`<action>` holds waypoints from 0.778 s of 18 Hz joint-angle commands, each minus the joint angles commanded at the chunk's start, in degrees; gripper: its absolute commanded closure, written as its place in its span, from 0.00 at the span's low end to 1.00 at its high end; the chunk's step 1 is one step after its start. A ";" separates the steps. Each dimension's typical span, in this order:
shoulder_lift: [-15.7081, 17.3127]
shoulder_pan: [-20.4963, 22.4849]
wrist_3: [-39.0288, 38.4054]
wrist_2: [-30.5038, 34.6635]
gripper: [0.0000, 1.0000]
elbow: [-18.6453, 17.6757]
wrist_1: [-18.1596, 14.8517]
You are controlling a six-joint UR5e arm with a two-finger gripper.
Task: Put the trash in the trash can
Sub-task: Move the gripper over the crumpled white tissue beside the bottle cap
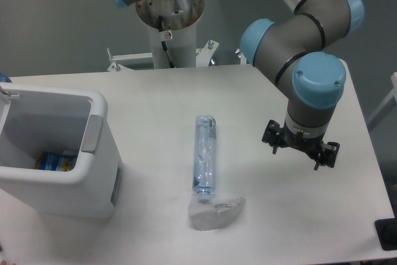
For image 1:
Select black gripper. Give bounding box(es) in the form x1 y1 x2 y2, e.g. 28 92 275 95
262 120 340 171

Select clear plastic water bottle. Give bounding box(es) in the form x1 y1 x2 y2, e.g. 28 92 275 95
192 115 216 204

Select white paper tissue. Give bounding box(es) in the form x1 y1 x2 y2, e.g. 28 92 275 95
187 197 246 231

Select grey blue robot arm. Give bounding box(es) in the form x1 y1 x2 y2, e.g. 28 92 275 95
113 0 365 167

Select white trash can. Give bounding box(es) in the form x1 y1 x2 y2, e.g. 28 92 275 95
1 83 122 218

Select black object at table edge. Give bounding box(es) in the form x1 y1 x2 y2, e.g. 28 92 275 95
375 218 396 251

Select blue yellow snack wrapper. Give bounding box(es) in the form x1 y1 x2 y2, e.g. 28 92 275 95
35 151 78 172

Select blue object at left edge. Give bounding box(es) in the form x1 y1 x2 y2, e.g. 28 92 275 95
0 72 12 83

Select white furniture frame right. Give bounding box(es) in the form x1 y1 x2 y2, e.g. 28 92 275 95
367 73 396 132

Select white pedestal base frame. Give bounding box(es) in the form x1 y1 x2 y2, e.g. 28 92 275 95
106 39 249 73

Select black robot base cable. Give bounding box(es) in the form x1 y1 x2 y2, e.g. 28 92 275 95
157 15 176 69

